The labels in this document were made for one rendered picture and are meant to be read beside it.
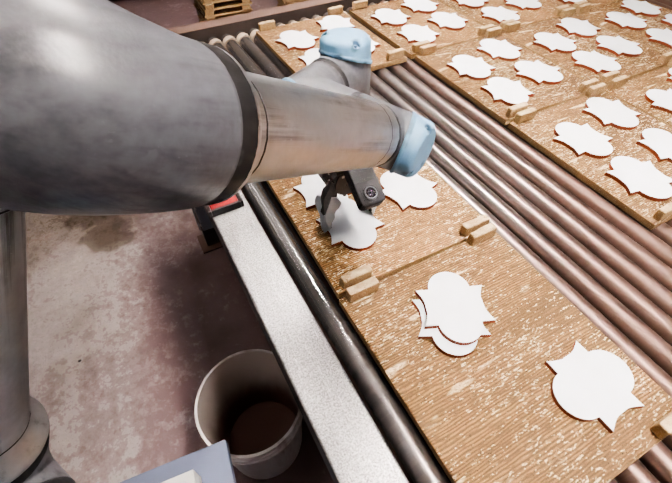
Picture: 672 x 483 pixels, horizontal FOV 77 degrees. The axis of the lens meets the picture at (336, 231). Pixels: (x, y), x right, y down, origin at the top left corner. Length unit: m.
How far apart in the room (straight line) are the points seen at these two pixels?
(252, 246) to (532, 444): 0.57
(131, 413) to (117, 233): 0.93
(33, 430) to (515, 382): 0.60
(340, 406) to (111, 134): 0.55
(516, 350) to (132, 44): 0.67
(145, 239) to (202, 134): 2.04
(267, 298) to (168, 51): 0.60
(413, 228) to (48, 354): 1.60
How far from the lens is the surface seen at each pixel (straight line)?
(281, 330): 0.74
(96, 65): 0.20
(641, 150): 1.26
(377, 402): 0.68
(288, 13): 1.74
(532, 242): 0.93
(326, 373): 0.70
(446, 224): 0.87
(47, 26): 0.21
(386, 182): 0.93
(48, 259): 2.39
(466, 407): 0.68
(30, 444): 0.52
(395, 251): 0.81
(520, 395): 0.72
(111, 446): 1.78
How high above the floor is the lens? 1.56
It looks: 48 degrees down
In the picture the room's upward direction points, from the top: straight up
